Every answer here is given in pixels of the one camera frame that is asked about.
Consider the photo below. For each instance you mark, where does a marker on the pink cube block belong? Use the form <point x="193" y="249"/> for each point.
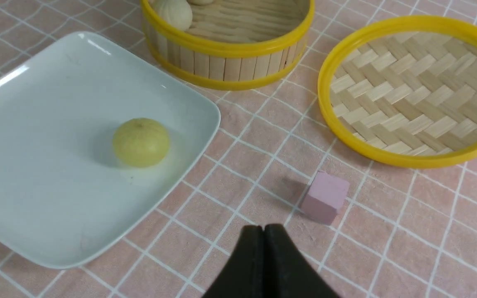
<point x="325" y="197"/>

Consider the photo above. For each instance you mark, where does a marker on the white steamed bun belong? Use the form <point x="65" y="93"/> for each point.
<point x="177" y="13"/>

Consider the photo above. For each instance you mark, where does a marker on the yellow steamed bun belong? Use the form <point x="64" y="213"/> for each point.
<point x="141" y="142"/>

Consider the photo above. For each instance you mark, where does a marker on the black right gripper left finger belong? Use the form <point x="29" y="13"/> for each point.
<point x="243" y="274"/>

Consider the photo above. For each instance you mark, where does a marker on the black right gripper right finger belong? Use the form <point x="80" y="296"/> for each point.
<point x="287" y="273"/>

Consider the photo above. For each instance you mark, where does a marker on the pink checkered tablecloth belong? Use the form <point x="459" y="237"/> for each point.
<point x="401" y="233"/>

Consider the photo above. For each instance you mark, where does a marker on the yellow rimmed bamboo steamer basket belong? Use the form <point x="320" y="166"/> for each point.
<point x="232" y="44"/>

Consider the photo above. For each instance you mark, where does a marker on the yellow rimmed woven steamer lid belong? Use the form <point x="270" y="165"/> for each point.
<point x="403" y="91"/>

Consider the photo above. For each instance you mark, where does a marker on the white square plate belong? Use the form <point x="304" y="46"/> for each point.
<point x="64" y="197"/>

